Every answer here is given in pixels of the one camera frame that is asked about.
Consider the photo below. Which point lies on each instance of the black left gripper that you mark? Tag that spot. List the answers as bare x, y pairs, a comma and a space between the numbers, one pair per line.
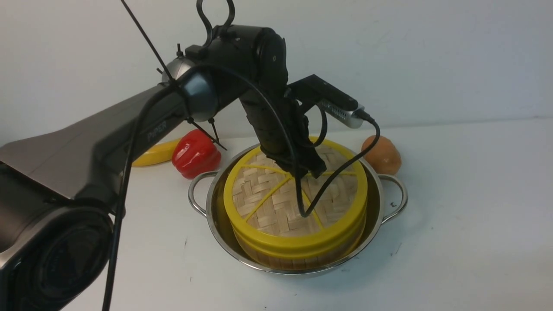
281, 125

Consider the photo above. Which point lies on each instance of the yellow bamboo steamer lid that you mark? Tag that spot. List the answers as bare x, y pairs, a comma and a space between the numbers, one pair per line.
259, 193

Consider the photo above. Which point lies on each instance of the stainless steel pot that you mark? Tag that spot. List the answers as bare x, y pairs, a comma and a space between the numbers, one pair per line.
387, 198

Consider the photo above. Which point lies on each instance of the yellow bamboo steamer basket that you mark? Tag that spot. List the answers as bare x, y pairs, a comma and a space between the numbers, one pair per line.
300, 250

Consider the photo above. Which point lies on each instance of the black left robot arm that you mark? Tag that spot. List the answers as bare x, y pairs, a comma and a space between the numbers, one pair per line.
62, 193

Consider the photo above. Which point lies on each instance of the red toy bell pepper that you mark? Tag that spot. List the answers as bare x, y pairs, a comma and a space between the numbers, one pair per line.
195, 154

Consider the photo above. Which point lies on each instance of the orange toy fruit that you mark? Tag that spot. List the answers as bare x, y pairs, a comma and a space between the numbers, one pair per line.
384, 157

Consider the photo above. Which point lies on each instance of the yellow toy banana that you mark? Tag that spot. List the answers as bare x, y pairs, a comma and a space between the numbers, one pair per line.
158, 154

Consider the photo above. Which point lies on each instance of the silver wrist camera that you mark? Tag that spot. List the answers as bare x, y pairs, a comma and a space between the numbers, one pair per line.
347, 116

